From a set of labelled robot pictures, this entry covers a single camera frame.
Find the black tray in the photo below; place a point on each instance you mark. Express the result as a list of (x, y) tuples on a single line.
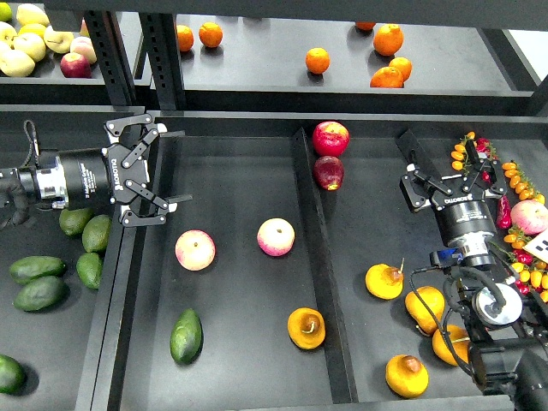
[(240, 173), (74, 352)]

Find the black upper left shelf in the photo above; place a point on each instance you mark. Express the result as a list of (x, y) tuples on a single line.
[(47, 85)]

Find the white label card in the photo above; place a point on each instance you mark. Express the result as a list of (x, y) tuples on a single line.
[(538, 246)]

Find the lower cherry tomato bunch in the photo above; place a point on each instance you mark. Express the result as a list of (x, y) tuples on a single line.
[(531, 271)]

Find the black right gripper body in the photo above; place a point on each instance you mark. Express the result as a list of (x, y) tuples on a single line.
[(466, 225)]

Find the orange behind front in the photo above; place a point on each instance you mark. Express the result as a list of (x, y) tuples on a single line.
[(402, 64)]

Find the yellow apple on shelf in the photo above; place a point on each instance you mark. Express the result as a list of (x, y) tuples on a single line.
[(58, 41)]

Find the yellow upright pear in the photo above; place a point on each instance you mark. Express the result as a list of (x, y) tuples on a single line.
[(426, 306)]

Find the bright red apple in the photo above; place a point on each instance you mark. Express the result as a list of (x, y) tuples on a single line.
[(330, 139)]

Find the orange far left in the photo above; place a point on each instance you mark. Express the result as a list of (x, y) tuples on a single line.
[(185, 38)]

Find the black tray divider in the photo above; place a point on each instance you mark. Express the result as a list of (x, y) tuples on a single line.
[(337, 353), (486, 299)]

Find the red apple on shelf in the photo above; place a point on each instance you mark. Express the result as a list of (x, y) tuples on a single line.
[(75, 65)]

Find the black centre tray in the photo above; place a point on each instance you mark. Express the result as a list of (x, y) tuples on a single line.
[(240, 173)]

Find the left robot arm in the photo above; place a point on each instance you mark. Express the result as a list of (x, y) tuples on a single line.
[(38, 182)]

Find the dark avocado lying upper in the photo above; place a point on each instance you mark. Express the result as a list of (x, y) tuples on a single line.
[(29, 268)]

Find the dark red apple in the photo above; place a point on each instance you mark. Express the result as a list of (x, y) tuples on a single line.
[(328, 172)]

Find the green avocado top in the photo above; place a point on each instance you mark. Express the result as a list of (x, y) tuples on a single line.
[(73, 222)]

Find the black shelf post right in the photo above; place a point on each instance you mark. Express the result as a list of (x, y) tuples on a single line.
[(161, 44)]

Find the red chili pepper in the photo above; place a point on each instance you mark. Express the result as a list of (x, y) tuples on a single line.
[(503, 220)]

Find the black left tray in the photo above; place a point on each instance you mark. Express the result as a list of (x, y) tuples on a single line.
[(74, 352)]

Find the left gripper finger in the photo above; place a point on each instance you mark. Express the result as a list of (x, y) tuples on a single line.
[(141, 207), (131, 137)]

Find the yellow pear with stem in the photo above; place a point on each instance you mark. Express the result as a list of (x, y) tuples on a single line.
[(385, 281)]

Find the pink apple right bin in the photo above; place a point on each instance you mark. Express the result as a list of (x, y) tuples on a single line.
[(529, 216)]

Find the black shelf post left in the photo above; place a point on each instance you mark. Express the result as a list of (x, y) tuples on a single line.
[(106, 37)]

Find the black shelf post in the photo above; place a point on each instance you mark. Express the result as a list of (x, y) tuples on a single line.
[(106, 37), (161, 44)]

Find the pink apple left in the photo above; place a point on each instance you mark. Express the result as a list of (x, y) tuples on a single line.
[(195, 250)]

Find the mixed cherry tomato bunch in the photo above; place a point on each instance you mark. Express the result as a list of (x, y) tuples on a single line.
[(463, 162)]

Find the orange front right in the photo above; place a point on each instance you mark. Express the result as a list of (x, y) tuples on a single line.
[(387, 77)]

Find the dark green avocado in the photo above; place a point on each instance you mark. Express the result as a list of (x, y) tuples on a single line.
[(186, 337)]

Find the yellow pear brown top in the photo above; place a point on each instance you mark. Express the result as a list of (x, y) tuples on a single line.
[(306, 328)]

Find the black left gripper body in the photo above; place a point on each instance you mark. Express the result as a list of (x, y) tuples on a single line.
[(96, 177)]

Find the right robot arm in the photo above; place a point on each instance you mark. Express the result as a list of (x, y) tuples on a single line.
[(507, 330)]

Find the pale peach on shelf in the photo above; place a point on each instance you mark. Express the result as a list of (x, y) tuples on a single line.
[(83, 45)]

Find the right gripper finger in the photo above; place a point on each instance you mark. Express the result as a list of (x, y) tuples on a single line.
[(475, 187), (422, 184)]

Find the pink apple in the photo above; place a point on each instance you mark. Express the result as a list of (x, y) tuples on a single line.
[(276, 237), (195, 250)]

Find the pink apple centre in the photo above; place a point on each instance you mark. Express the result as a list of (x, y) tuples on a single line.
[(276, 237)]

